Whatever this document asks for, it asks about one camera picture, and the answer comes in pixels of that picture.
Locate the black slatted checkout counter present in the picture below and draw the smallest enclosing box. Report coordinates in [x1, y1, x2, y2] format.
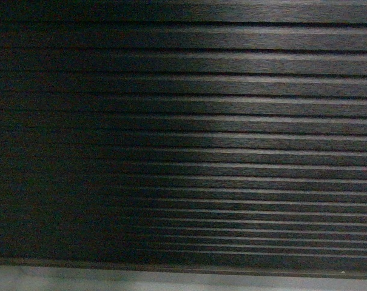
[0, 1, 367, 279]

